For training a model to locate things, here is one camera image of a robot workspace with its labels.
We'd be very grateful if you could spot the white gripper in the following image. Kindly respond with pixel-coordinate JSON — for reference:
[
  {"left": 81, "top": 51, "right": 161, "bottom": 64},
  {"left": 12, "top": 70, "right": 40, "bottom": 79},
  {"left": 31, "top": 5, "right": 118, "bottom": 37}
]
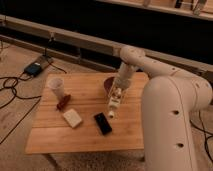
[{"left": 114, "top": 63, "right": 135, "bottom": 90}]

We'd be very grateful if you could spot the black power adapter box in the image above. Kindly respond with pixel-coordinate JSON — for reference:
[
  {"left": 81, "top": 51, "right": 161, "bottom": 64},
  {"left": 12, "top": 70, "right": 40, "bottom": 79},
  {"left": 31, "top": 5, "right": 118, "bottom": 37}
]
[{"left": 24, "top": 63, "right": 42, "bottom": 77}]

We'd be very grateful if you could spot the black cable at right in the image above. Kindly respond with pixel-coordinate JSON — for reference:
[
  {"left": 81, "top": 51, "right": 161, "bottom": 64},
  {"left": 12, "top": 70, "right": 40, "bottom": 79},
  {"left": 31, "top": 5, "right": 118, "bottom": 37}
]
[{"left": 189, "top": 109, "right": 213, "bottom": 164}]

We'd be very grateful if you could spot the translucent plastic cup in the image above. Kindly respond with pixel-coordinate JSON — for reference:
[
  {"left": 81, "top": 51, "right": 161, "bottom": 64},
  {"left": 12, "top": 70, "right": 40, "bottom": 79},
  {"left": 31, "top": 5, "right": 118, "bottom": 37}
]
[{"left": 48, "top": 78, "right": 65, "bottom": 100}]

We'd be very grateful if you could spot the white rectangular block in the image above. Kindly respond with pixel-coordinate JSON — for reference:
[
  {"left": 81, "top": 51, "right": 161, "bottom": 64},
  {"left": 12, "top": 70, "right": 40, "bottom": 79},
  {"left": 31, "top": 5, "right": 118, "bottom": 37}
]
[{"left": 63, "top": 109, "right": 82, "bottom": 128}]

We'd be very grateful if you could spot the wooden table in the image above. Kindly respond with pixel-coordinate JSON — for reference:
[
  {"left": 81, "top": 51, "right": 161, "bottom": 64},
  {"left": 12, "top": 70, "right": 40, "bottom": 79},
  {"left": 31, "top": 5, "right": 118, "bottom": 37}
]
[{"left": 25, "top": 72, "right": 148, "bottom": 154}]

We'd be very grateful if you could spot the small reddish brown object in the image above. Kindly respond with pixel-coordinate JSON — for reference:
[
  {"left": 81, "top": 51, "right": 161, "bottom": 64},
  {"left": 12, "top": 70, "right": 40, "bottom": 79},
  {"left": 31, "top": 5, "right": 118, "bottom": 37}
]
[{"left": 56, "top": 95, "right": 71, "bottom": 110}]

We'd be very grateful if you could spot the dark red bowl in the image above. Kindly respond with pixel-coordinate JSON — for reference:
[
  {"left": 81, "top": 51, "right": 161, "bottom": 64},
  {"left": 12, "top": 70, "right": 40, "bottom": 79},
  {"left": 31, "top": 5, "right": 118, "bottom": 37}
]
[{"left": 104, "top": 77, "right": 114, "bottom": 94}]

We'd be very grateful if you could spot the black smartphone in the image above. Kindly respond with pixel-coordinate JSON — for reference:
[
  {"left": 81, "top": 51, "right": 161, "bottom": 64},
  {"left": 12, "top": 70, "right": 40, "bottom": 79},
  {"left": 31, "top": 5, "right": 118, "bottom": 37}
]
[{"left": 94, "top": 113, "right": 112, "bottom": 135}]

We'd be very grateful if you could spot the black floor cable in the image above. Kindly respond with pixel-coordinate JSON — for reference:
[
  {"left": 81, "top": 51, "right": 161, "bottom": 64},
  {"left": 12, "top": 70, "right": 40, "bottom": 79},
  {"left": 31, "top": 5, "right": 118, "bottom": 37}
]
[{"left": 0, "top": 53, "right": 68, "bottom": 145}]

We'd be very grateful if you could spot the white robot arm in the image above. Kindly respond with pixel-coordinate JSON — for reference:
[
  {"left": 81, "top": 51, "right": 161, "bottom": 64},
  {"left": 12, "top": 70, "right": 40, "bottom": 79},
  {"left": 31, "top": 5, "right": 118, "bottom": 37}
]
[{"left": 115, "top": 45, "right": 213, "bottom": 171}]

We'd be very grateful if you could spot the small white bottle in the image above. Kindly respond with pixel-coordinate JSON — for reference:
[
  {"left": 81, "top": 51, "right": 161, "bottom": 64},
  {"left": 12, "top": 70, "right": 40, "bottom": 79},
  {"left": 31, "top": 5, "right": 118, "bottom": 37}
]
[{"left": 108, "top": 88, "right": 122, "bottom": 118}]

